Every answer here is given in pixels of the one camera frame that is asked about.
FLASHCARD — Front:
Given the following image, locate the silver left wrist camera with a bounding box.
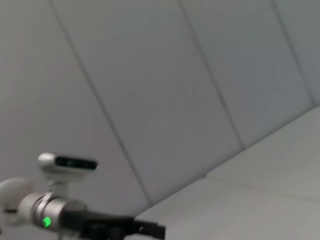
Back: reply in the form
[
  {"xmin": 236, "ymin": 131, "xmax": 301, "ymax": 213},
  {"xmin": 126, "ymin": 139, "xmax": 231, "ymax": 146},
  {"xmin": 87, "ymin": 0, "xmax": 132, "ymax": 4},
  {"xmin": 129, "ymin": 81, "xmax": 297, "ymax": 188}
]
[{"xmin": 36, "ymin": 151, "xmax": 100, "ymax": 194}]

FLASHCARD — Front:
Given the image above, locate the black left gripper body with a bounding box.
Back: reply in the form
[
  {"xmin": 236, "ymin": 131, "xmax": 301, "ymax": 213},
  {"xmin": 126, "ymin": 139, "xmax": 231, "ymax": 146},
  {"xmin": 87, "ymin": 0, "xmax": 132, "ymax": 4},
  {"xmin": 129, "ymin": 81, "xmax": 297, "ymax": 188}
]
[{"xmin": 59, "ymin": 199, "xmax": 138, "ymax": 240}]

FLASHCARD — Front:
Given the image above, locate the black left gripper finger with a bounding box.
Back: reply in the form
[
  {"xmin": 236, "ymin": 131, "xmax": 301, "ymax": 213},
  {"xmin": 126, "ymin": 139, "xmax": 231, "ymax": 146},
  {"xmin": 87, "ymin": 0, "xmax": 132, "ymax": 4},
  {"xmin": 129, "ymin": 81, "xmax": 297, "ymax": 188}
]
[{"xmin": 129, "ymin": 216, "xmax": 168, "ymax": 240}]

